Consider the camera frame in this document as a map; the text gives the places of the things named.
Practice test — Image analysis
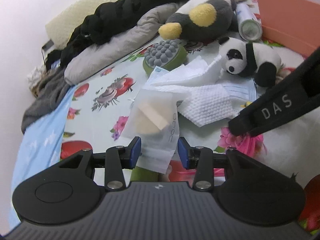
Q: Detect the small panda plush toy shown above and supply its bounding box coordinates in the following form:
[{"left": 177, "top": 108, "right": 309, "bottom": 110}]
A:
[{"left": 218, "top": 37, "right": 282, "bottom": 88}]

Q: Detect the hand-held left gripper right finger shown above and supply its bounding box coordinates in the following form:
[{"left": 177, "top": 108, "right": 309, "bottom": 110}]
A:
[{"left": 177, "top": 137, "right": 265, "bottom": 192}]

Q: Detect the translucent pouch with beige sponge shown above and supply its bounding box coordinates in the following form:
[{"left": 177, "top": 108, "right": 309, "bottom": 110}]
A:
[{"left": 122, "top": 87, "right": 181, "bottom": 175}]

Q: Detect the grey penguin plush toy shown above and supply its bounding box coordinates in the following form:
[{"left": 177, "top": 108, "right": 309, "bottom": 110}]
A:
[{"left": 158, "top": 0, "right": 238, "bottom": 42}]

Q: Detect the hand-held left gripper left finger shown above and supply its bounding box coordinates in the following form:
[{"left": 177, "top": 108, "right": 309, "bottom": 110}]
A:
[{"left": 56, "top": 136, "right": 142, "bottom": 192}]

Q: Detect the pink cardboard box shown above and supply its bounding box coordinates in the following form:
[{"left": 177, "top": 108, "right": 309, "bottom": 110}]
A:
[{"left": 255, "top": 0, "right": 320, "bottom": 58}]

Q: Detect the white paper towel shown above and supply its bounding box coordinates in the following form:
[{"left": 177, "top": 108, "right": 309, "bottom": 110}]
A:
[{"left": 149, "top": 55, "right": 224, "bottom": 94}]

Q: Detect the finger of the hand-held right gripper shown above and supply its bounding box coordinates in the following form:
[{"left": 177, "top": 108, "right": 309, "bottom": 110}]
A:
[{"left": 229, "top": 110, "right": 262, "bottom": 138}]

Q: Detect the black wall charger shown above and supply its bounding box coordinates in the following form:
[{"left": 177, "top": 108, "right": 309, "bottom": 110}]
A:
[{"left": 41, "top": 39, "right": 54, "bottom": 52}]

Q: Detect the dark grey blanket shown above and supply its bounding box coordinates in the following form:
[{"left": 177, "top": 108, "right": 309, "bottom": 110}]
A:
[{"left": 21, "top": 67, "right": 73, "bottom": 134}]

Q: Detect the fruit print mat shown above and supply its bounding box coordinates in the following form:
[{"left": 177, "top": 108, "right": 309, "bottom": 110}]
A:
[{"left": 60, "top": 0, "right": 320, "bottom": 233}]

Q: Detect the light grey duvet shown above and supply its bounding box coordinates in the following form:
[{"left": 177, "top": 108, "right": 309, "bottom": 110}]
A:
[{"left": 64, "top": 0, "right": 265, "bottom": 84}]

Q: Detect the blue face mask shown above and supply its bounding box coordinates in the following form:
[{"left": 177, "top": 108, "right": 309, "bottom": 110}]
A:
[{"left": 146, "top": 66, "right": 257, "bottom": 106}]

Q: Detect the white spray can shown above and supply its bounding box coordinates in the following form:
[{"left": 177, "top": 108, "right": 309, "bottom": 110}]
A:
[{"left": 235, "top": 2, "right": 263, "bottom": 41}]

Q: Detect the light blue bed sheet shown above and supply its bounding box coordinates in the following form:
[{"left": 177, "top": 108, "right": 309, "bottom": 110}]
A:
[{"left": 9, "top": 86, "right": 76, "bottom": 230}]

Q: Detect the white embossed cotton towel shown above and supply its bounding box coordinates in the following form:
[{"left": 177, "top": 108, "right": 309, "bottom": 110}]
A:
[{"left": 178, "top": 84, "right": 237, "bottom": 127}]

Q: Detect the black jacket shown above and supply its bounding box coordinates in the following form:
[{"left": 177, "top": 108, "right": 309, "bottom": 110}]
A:
[{"left": 46, "top": 0, "right": 217, "bottom": 68}]

